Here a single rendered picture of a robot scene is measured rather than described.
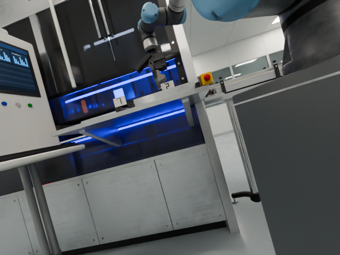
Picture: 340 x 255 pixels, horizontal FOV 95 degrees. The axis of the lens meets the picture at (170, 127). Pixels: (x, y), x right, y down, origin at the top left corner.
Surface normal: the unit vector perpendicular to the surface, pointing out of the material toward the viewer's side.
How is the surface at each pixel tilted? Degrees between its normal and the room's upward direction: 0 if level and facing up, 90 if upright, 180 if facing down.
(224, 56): 90
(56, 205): 90
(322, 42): 72
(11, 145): 90
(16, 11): 90
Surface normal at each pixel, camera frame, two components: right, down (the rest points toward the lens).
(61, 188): -0.12, 0.04
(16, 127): 0.93, -0.26
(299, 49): -0.98, -0.04
